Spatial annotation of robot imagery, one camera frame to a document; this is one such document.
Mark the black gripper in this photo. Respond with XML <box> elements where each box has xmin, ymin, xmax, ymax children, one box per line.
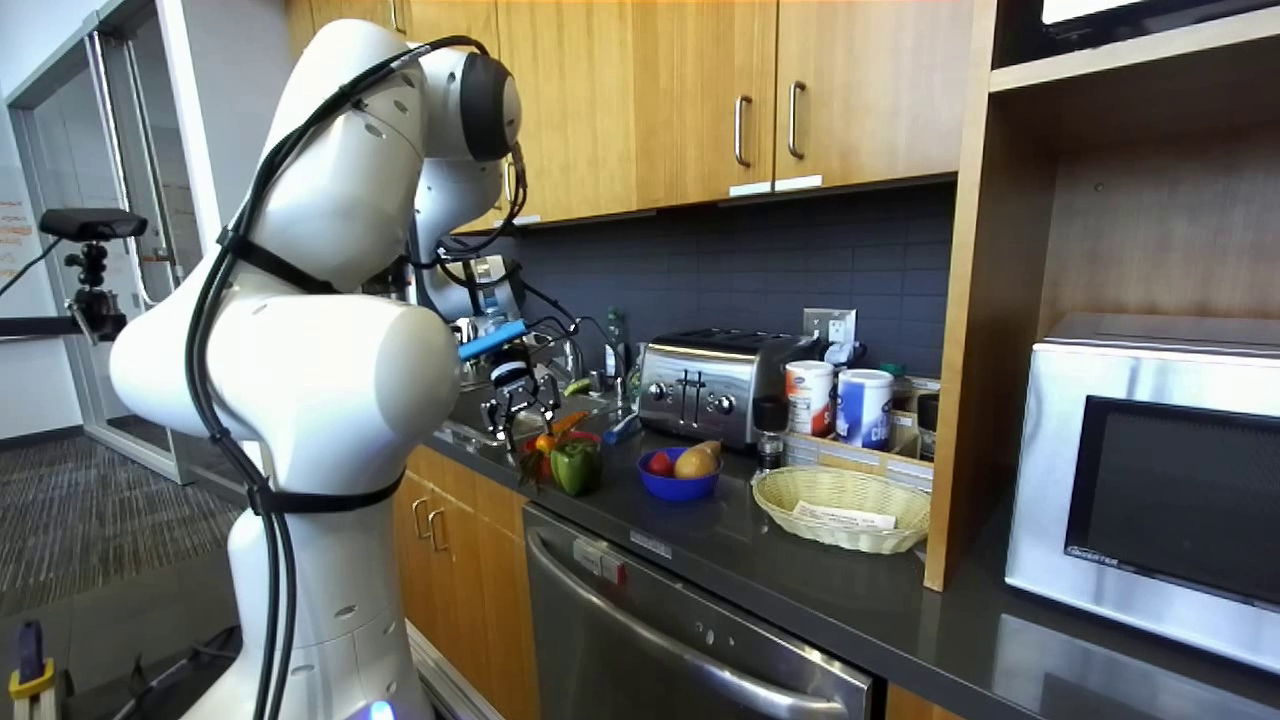
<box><xmin>475</xmin><ymin>349</ymin><xmax>557</xmax><ymax>450</ymax></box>

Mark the green pepper toy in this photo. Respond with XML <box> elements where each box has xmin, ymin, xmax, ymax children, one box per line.
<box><xmin>548</xmin><ymin>440</ymin><xmax>603</xmax><ymax>498</ymax></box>

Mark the red plastic bowl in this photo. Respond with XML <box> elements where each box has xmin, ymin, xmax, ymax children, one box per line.
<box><xmin>516</xmin><ymin>428</ymin><xmax>608</xmax><ymax>483</ymax></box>

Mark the stainless steel sink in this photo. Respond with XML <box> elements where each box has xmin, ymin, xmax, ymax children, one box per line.
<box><xmin>434</xmin><ymin>385</ymin><xmax>530</xmax><ymax>464</ymax></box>

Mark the clear hand soap pump bottle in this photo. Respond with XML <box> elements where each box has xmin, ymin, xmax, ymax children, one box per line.
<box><xmin>602</xmin><ymin>308</ymin><xmax>637</xmax><ymax>419</ymax></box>

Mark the wooden base cabinet under sink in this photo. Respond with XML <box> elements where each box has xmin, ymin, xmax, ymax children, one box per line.
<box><xmin>388</xmin><ymin>440</ymin><xmax>543</xmax><ymax>720</ymax></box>

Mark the blue plastic bowl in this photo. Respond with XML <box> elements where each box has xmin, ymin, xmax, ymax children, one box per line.
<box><xmin>634</xmin><ymin>450</ymin><xmax>725</xmax><ymax>506</ymax></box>

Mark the silver four-slot toaster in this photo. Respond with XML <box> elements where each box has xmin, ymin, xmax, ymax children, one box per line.
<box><xmin>637</xmin><ymin>328</ymin><xmax>794</xmax><ymax>450</ymax></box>

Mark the black-capped spice shaker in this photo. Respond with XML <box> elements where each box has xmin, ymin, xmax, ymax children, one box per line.
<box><xmin>747</xmin><ymin>388</ymin><xmax>794</xmax><ymax>466</ymax></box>

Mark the stainless steel dishwasher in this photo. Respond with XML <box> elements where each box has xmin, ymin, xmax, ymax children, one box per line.
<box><xmin>520</xmin><ymin>498</ymin><xmax>887</xmax><ymax>720</ymax></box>

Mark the white and red canister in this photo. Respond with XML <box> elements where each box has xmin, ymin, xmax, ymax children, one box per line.
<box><xmin>780</xmin><ymin>356</ymin><xmax>841</xmax><ymax>440</ymax></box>

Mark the pale wicker basket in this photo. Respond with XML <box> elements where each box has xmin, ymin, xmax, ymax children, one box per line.
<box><xmin>747</xmin><ymin>460</ymin><xmax>936</xmax><ymax>554</ymax></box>

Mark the white and blue canister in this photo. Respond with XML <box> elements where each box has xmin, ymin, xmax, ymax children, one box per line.
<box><xmin>833</xmin><ymin>363</ymin><xmax>896</xmax><ymax>450</ymax></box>

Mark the tall wooden shelf unit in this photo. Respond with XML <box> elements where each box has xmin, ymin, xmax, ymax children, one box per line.
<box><xmin>922</xmin><ymin>0</ymin><xmax>1280</xmax><ymax>592</ymax></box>

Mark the purple and yellow tool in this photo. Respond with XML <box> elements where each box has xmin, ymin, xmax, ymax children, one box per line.
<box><xmin>4</xmin><ymin>617</ymin><xmax>63</xmax><ymax>720</ymax></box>

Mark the stainless steel microwave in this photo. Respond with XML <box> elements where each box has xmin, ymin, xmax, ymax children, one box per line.
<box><xmin>999</xmin><ymin>310</ymin><xmax>1280</xmax><ymax>674</ymax></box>

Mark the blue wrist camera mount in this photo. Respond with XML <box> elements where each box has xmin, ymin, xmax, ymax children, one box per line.
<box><xmin>452</xmin><ymin>315</ymin><xmax>535</xmax><ymax>363</ymax></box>

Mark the white brush blue handle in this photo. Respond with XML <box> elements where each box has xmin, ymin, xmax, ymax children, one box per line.
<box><xmin>598</xmin><ymin>412</ymin><xmax>643</xmax><ymax>450</ymax></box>

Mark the wooden wall cabinet door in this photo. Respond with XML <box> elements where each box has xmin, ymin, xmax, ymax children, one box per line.
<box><xmin>395</xmin><ymin>0</ymin><xmax>639</xmax><ymax>231</ymax></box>
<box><xmin>629</xmin><ymin>0</ymin><xmax>780</xmax><ymax>214</ymax></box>
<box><xmin>772</xmin><ymin>0</ymin><xmax>978</xmax><ymax>191</ymax></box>

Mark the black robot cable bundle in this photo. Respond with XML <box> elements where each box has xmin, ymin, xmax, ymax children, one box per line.
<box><xmin>181</xmin><ymin>32</ymin><xmax>535</xmax><ymax>720</ymax></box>

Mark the white wall outlet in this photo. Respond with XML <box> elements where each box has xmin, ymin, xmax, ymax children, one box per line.
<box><xmin>799</xmin><ymin>304</ymin><xmax>860</xmax><ymax>352</ymax></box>

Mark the black camera on tripod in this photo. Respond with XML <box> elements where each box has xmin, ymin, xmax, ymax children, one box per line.
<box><xmin>35</xmin><ymin>204</ymin><xmax>152</xmax><ymax>344</ymax></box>

